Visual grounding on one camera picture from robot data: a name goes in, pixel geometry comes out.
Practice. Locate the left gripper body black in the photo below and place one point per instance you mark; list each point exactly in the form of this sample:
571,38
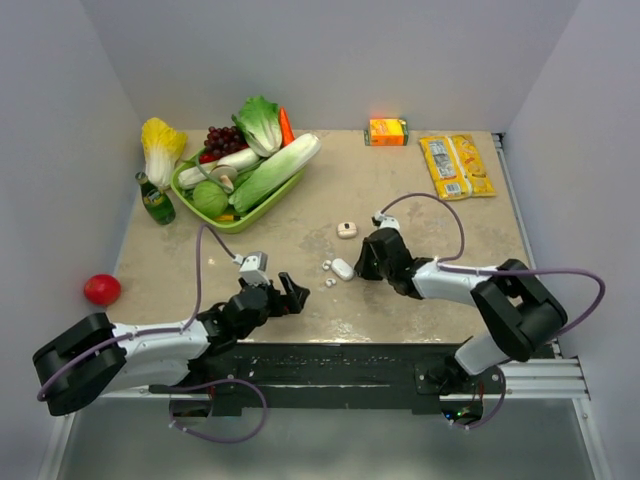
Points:
277,303

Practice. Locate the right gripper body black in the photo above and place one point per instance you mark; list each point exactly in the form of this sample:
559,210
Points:
386,271

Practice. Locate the white charging case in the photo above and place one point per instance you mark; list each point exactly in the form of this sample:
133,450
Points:
342,269

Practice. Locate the beige earbud charging case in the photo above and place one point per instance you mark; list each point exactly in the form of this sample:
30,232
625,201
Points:
346,230

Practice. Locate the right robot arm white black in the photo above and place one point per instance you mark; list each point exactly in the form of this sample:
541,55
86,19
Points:
519,312

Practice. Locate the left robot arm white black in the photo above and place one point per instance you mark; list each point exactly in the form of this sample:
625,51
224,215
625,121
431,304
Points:
96,356

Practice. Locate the yellow snack packet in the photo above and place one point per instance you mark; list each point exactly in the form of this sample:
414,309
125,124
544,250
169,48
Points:
456,167

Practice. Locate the green plastic basket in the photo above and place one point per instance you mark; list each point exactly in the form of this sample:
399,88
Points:
232,222

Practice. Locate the round green cabbage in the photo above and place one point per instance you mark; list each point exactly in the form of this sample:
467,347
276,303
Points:
210,199

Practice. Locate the long green napa cabbage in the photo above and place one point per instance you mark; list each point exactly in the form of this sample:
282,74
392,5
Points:
274,172

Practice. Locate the orange juice box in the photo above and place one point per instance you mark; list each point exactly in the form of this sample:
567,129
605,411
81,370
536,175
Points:
386,132

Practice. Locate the beige mushroom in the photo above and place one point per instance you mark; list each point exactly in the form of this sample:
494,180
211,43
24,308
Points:
224,176

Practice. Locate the white radish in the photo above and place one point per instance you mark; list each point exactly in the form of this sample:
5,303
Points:
243,160

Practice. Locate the orange carrot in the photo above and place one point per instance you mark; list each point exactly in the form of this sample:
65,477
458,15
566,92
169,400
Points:
286,129

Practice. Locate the green glass bottle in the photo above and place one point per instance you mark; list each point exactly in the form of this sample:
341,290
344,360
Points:
156,203

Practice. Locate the red chili pepper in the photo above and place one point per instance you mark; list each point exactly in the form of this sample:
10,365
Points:
205,158

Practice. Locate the purple grapes bunch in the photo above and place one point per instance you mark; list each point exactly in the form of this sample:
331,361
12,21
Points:
224,141

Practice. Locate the green lettuce head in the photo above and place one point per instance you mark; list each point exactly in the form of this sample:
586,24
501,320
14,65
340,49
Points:
258,120

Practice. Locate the red tomato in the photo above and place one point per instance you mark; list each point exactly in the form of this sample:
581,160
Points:
102,290

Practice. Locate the yellow napa cabbage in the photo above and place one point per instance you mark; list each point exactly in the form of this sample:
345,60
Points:
162,146

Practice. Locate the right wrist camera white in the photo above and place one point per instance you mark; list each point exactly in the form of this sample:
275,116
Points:
382,220

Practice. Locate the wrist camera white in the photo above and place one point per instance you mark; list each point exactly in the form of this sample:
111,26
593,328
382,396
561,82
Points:
252,268
382,220

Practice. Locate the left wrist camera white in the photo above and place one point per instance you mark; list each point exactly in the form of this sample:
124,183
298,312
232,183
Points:
252,268

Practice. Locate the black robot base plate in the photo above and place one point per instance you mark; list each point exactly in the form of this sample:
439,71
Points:
332,376

